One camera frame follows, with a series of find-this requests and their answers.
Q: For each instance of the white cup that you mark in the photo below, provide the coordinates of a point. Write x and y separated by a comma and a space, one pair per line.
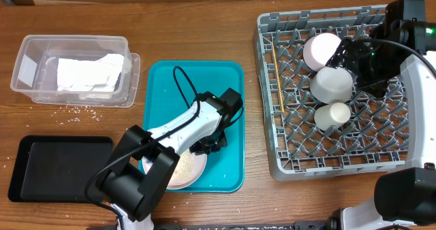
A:
332, 115

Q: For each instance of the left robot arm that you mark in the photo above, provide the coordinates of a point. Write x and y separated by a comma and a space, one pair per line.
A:
137, 174

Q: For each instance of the grey bowl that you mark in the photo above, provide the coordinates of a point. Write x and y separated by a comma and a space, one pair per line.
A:
331, 85

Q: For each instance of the black rectangular tray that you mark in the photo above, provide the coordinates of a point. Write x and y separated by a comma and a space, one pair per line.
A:
56, 169

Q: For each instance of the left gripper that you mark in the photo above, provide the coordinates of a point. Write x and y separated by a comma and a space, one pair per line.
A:
200, 148

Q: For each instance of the small pink bowl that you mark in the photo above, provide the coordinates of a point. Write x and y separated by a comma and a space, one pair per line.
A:
319, 49

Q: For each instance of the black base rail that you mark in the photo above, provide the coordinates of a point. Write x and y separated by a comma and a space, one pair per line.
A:
235, 227

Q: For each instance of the grey dishwasher rack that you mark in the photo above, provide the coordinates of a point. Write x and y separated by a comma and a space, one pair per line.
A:
374, 139

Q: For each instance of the clear plastic bin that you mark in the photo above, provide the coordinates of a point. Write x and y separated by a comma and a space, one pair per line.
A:
35, 70

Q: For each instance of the large pink plate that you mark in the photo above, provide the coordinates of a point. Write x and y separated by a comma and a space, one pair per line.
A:
189, 168

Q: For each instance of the white napkin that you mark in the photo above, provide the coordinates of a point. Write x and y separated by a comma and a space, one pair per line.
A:
89, 76

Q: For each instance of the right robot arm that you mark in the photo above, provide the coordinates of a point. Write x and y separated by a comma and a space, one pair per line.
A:
403, 45

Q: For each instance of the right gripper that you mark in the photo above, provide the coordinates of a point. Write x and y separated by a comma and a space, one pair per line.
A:
377, 87

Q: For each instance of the teal plastic serving tray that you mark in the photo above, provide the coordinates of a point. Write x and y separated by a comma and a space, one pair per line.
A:
225, 170

